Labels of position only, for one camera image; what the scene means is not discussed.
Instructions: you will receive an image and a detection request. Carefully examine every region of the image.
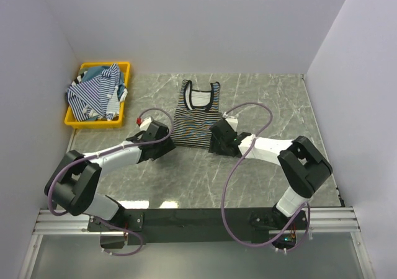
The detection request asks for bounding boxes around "light striped tank top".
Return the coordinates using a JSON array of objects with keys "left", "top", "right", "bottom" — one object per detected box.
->
[{"left": 105, "top": 89, "right": 128, "bottom": 121}]

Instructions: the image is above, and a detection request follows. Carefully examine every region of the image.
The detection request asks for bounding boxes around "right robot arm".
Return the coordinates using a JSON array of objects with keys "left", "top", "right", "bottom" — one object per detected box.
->
[{"left": 209, "top": 118, "right": 333, "bottom": 229}]

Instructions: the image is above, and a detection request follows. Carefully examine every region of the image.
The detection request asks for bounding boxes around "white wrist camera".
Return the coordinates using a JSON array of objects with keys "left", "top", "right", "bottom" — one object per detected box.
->
[
  {"left": 136, "top": 116, "right": 154, "bottom": 131},
  {"left": 223, "top": 113, "right": 238, "bottom": 131}
]

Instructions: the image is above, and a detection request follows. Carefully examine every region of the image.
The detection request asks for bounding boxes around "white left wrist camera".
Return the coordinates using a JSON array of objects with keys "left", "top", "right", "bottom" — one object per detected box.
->
[{"left": 136, "top": 116, "right": 154, "bottom": 131}]

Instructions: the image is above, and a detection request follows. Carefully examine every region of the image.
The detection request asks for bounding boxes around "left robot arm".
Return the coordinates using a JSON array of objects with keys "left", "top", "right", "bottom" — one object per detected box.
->
[{"left": 44, "top": 120, "right": 175, "bottom": 231}]

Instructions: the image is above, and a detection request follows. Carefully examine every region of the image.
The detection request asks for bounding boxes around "black striped tank top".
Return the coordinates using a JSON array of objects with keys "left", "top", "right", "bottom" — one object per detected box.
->
[{"left": 171, "top": 79, "right": 222, "bottom": 149}]

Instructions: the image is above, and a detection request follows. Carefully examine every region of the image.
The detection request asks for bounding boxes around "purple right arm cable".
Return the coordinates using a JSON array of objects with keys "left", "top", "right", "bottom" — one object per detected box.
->
[{"left": 220, "top": 102, "right": 312, "bottom": 255}]

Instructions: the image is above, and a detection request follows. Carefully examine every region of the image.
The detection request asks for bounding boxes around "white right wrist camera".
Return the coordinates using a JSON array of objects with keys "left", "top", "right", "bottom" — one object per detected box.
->
[{"left": 223, "top": 113, "right": 238, "bottom": 131}]

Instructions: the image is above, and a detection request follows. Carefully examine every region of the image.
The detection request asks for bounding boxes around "yellow plastic bin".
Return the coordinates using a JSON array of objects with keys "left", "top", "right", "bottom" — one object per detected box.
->
[{"left": 65, "top": 61, "right": 132, "bottom": 129}]

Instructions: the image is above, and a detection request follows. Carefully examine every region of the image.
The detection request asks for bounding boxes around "aluminium extrusion rail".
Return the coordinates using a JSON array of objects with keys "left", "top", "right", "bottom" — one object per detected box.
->
[{"left": 32, "top": 207, "right": 361, "bottom": 235}]

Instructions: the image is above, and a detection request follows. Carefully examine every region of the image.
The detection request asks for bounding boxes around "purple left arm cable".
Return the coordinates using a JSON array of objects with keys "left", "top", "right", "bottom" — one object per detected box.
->
[{"left": 48, "top": 107, "right": 174, "bottom": 257}]

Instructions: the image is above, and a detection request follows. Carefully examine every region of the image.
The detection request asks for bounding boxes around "blue white striped tank top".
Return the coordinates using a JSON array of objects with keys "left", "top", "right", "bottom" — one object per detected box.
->
[{"left": 66, "top": 63, "right": 121, "bottom": 122}]

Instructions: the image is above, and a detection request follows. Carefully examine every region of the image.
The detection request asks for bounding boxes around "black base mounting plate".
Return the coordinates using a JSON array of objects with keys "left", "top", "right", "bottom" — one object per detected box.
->
[{"left": 87, "top": 208, "right": 309, "bottom": 249}]

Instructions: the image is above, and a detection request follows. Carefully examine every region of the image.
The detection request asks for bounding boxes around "teal tank top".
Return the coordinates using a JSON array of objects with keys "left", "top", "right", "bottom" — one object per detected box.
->
[{"left": 74, "top": 65, "right": 128, "bottom": 99}]

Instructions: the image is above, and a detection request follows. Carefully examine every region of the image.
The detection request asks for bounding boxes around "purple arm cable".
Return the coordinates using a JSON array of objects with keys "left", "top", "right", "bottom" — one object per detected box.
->
[
  {"left": 220, "top": 102, "right": 312, "bottom": 255},
  {"left": 48, "top": 107, "right": 174, "bottom": 257}
]

